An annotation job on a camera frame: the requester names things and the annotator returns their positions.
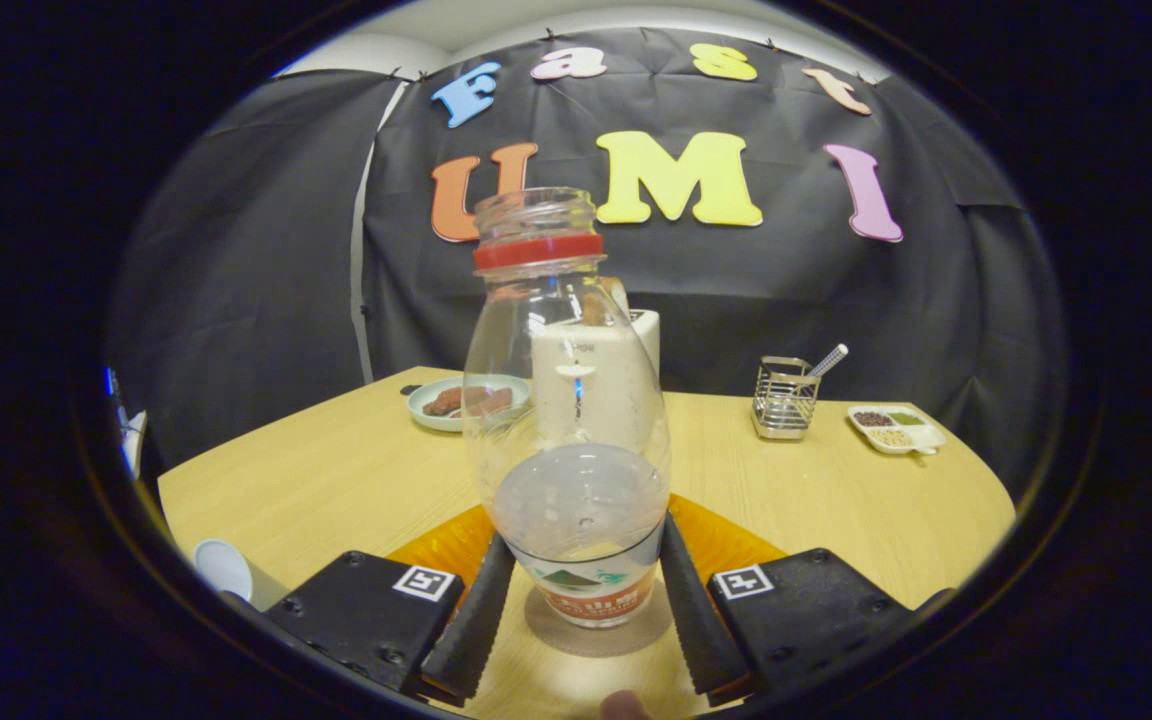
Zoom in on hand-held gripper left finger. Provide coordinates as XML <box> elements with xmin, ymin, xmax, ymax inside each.
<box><xmin>221</xmin><ymin>503</ymin><xmax>517</xmax><ymax>706</ymax></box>

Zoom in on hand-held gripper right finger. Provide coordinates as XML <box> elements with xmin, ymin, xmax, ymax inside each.
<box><xmin>658</xmin><ymin>494</ymin><xmax>953</xmax><ymax>706</ymax></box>

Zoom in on round brown coaster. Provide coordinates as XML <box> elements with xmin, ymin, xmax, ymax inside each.
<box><xmin>524</xmin><ymin>585</ymin><xmax>676</xmax><ymax>659</ymax></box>

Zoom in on clear plastic bottle red ring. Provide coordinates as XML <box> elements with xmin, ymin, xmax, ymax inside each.
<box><xmin>462</xmin><ymin>187</ymin><xmax>673</xmax><ymax>630</ymax></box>

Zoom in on white cup with handle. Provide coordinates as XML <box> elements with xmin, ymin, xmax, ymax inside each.
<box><xmin>193</xmin><ymin>538</ymin><xmax>288</xmax><ymax>614</ymax></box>

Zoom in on wooden table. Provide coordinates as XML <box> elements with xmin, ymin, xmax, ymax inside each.
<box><xmin>156</xmin><ymin>365</ymin><xmax>1018</xmax><ymax>717</ymax></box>

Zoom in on pale green plate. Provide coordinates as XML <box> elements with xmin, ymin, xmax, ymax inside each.
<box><xmin>407</xmin><ymin>375</ymin><xmax>533</xmax><ymax>434</ymax></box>

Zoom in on white divided dish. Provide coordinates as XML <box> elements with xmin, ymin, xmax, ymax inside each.
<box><xmin>846</xmin><ymin>403</ymin><xmax>948</xmax><ymax>458</ymax></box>

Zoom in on white toaster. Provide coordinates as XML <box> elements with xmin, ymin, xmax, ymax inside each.
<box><xmin>531</xmin><ymin>308</ymin><xmax>662</xmax><ymax>452</ymax></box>

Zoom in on metal wire holder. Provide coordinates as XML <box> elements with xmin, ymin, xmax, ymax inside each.
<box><xmin>751</xmin><ymin>355</ymin><xmax>823</xmax><ymax>442</ymax></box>

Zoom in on silver utensil handle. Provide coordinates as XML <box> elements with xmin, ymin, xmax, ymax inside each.
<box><xmin>806</xmin><ymin>343</ymin><xmax>850</xmax><ymax>382</ymax></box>

